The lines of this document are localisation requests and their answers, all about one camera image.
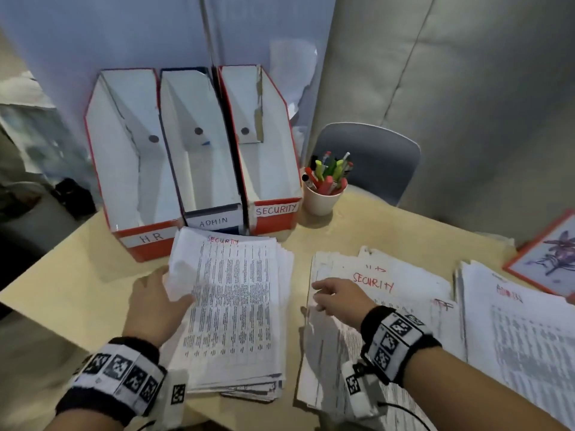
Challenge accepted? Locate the person's right hand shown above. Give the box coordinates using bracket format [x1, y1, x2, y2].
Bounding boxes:
[311, 278, 378, 332]

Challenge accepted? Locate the person's left hand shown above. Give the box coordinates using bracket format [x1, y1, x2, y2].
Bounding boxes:
[122, 265, 196, 348]

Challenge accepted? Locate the unsorted paper pile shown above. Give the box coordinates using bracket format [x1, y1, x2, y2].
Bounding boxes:
[295, 245, 468, 431]

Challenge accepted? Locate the security paper pile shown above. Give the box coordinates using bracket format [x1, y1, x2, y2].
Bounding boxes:
[159, 227, 295, 403]

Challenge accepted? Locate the black admin file box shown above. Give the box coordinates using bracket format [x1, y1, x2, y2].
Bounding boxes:
[158, 66, 246, 236]

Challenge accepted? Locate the admin paper pile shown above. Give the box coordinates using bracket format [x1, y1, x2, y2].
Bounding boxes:
[453, 260, 575, 429]

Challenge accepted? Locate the person's right forearm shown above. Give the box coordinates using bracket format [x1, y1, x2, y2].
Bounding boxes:
[402, 345, 567, 431]

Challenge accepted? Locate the person's left forearm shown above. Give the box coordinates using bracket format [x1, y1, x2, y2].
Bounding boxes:
[44, 408, 131, 431]

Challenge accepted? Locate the black left wristband with markers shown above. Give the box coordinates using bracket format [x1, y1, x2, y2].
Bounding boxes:
[55, 336, 168, 427]

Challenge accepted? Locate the white pen cup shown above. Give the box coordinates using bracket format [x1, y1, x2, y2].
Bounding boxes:
[303, 180, 344, 217]

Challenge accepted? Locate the bunch of coloured markers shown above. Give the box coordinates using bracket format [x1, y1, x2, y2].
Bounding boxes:
[301, 151, 355, 196]

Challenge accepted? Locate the black bag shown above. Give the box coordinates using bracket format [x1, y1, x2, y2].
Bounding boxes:
[52, 178, 98, 218]

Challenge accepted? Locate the grey chair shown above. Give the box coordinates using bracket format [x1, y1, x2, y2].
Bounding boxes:
[310, 122, 422, 207]

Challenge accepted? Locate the orange framed flower drawing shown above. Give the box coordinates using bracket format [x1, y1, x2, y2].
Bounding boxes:
[503, 210, 575, 298]

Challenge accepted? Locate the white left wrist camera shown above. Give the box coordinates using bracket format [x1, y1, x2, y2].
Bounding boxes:
[155, 370, 189, 429]

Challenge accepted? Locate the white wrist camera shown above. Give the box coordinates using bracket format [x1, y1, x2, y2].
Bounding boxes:
[340, 359, 383, 420]
[155, 370, 189, 429]

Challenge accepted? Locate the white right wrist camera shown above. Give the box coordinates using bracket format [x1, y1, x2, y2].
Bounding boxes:
[340, 359, 383, 420]

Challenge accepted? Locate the black right camera cable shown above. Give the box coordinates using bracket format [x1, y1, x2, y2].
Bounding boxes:
[377, 401, 432, 431]

